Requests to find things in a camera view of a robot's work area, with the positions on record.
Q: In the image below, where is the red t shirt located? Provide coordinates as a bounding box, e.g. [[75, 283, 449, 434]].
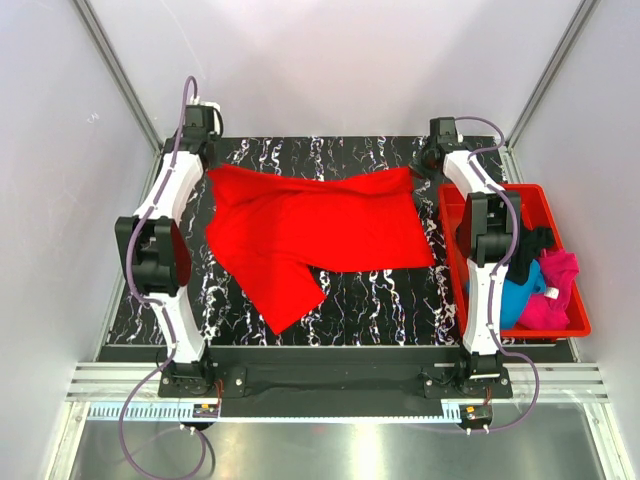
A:
[[206, 165, 435, 334]]

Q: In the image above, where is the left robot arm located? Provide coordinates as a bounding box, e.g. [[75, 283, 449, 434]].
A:
[[115, 100, 224, 396]]

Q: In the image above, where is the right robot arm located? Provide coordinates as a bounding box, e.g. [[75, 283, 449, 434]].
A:
[[410, 116, 521, 397]]

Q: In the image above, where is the black t shirt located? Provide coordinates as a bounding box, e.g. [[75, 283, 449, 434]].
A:
[[506, 223, 555, 285]]

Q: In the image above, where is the blue t shirt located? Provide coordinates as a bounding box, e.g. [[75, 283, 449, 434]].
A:
[[465, 259, 547, 331]]

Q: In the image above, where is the pink t shirt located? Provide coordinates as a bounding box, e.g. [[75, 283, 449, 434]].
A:
[[518, 249, 580, 331]]

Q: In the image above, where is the right yellow connector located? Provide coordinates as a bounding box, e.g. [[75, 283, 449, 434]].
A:
[[461, 405, 493, 421]]

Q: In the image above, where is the yellow connector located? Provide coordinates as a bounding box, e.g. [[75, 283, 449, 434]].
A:
[[461, 405, 493, 421], [192, 403, 220, 419]]

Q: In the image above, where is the left yellow connector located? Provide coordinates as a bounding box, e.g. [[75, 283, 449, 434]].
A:
[[192, 403, 220, 419]]

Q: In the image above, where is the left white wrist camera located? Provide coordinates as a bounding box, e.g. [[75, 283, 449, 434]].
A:
[[191, 97, 221, 116]]

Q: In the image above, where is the right aluminium frame post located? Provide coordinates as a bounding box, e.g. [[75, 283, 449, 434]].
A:
[[503, 0, 601, 151]]

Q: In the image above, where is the aluminium frame post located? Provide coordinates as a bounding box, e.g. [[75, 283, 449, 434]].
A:
[[503, 0, 601, 151], [69, 0, 164, 156]]

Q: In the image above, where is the left aluminium frame post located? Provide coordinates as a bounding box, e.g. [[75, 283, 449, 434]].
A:
[[69, 0, 164, 156]]

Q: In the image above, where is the aluminium rail with cable duct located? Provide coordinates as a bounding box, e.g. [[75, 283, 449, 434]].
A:
[[66, 363, 608, 424]]

